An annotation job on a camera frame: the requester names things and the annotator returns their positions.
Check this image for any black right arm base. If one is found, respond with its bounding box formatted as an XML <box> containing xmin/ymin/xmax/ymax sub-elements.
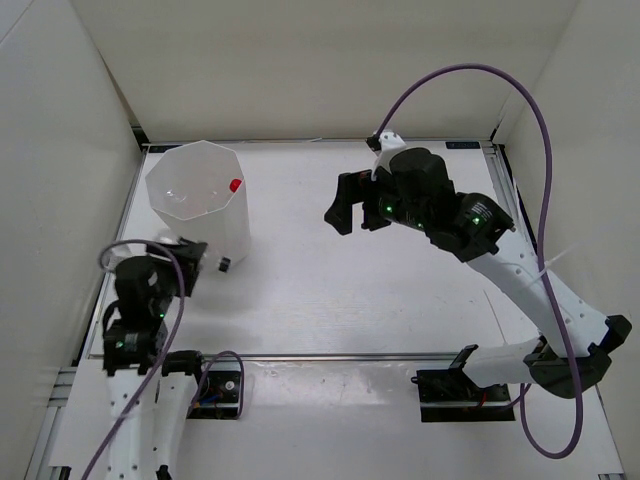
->
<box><xmin>411</xmin><ymin>370</ymin><xmax>515</xmax><ymax>423</ymax></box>

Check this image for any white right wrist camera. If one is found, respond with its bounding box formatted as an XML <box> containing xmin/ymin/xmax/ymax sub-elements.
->
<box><xmin>366</xmin><ymin>130</ymin><xmax>407</xmax><ymax>181</ymax></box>

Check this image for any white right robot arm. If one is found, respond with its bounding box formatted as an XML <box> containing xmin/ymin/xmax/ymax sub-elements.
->
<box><xmin>324</xmin><ymin>147</ymin><xmax>632</xmax><ymax>400</ymax></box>

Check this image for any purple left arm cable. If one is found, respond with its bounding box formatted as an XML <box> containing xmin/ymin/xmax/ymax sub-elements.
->
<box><xmin>79</xmin><ymin>239</ymin><xmax>191</xmax><ymax>480</ymax></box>

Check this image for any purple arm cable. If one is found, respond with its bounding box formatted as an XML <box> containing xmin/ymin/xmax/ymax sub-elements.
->
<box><xmin>79</xmin><ymin>239</ymin><xmax>191</xmax><ymax>480</ymax></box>
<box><xmin>378</xmin><ymin>63</ymin><xmax>585</xmax><ymax>460</ymax></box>

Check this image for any clear bottle red label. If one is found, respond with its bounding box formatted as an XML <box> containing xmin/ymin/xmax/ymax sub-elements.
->
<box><xmin>229</xmin><ymin>178</ymin><xmax>243</xmax><ymax>193</ymax></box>

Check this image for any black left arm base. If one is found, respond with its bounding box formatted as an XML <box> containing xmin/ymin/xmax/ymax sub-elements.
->
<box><xmin>187</xmin><ymin>355</ymin><xmax>245</xmax><ymax>421</ymax></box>

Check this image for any white zip tie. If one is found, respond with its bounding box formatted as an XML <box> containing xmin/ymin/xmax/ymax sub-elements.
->
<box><xmin>529</xmin><ymin>241</ymin><xmax>583</xmax><ymax>286</ymax></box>

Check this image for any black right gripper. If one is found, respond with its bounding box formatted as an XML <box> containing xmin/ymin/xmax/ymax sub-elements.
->
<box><xmin>325</xmin><ymin>169</ymin><xmax>432</xmax><ymax>236</ymax></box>

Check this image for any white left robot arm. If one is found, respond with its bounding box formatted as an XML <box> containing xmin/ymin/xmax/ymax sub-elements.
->
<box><xmin>89</xmin><ymin>239</ymin><xmax>210</xmax><ymax>479</ymax></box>

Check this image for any small bottle black label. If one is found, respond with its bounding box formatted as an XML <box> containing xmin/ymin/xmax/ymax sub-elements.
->
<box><xmin>154</xmin><ymin>229</ymin><xmax>232</xmax><ymax>275</ymax></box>

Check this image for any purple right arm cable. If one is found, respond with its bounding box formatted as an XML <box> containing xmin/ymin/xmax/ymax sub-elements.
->
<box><xmin>378</xmin><ymin>63</ymin><xmax>585</xmax><ymax>460</ymax></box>

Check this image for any white octagonal plastic bin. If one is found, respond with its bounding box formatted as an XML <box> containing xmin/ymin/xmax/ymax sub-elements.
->
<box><xmin>145</xmin><ymin>140</ymin><xmax>251</xmax><ymax>266</ymax></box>

